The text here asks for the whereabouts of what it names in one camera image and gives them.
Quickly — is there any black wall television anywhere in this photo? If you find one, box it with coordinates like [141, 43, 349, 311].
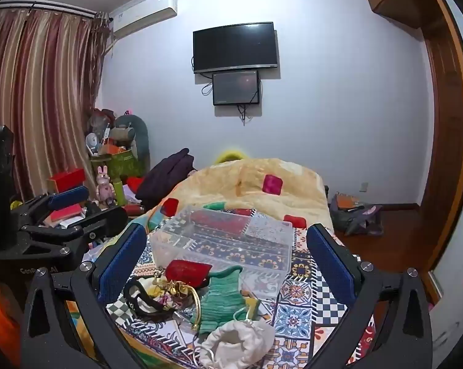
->
[192, 22, 280, 75]

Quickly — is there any striped red beige curtain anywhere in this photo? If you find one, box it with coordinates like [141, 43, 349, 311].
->
[0, 6, 110, 205]

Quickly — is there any clear plastic storage box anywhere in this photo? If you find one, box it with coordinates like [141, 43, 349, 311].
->
[149, 204, 296, 297]

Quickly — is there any dark purple garment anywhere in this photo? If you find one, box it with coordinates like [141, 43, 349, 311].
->
[135, 148, 196, 211]

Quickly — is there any gold ribbon trinket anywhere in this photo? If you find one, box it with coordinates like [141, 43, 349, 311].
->
[151, 272, 202, 332]

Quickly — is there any yellow chair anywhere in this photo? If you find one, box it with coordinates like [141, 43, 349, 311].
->
[215, 148, 248, 166]

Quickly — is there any red velvet pouch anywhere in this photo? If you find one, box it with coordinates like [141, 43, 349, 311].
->
[165, 259, 213, 289]

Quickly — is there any grey purple bag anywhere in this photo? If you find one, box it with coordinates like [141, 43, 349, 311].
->
[329, 192, 386, 237]

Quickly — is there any white drawstring pouch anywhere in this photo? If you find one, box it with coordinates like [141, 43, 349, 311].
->
[198, 309, 277, 368]

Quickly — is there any red book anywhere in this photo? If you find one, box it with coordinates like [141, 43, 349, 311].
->
[47, 204, 87, 225]

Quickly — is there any small black wall monitor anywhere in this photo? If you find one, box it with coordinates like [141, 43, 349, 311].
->
[212, 69, 261, 107]

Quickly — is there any brown wooden wardrobe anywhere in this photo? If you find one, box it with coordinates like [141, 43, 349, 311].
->
[359, 0, 463, 302]

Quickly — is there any yellow quilt with red patches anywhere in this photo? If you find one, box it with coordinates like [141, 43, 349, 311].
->
[151, 157, 330, 232]

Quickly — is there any pink rabbit toy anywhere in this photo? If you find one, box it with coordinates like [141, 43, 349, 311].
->
[95, 165, 117, 210]

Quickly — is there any black monitor cable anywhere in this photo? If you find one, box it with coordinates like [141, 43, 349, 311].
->
[234, 103, 256, 126]

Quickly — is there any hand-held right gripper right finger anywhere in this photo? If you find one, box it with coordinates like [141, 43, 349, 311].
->
[307, 223, 434, 369]

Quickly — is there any green cardboard box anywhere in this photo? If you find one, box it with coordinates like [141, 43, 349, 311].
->
[89, 150, 144, 186]

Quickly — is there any red gift box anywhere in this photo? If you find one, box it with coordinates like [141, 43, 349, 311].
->
[46, 168, 87, 193]

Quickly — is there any orange cloth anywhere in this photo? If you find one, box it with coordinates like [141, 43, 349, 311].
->
[0, 280, 22, 356]

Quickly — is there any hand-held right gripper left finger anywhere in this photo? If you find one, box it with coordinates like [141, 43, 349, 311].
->
[20, 223, 148, 369]

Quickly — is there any green bottle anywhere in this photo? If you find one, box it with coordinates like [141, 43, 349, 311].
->
[113, 178, 125, 207]

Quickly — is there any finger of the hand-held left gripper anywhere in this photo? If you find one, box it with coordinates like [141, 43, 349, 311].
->
[10, 185, 90, 228]
[19, 204, 128, 245]

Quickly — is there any white air conditioner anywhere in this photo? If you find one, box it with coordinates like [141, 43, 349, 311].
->
[110, 0, 179, 36]

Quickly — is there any green knitted cloth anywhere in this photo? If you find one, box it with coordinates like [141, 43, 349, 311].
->
[194, 265, 263, 335]

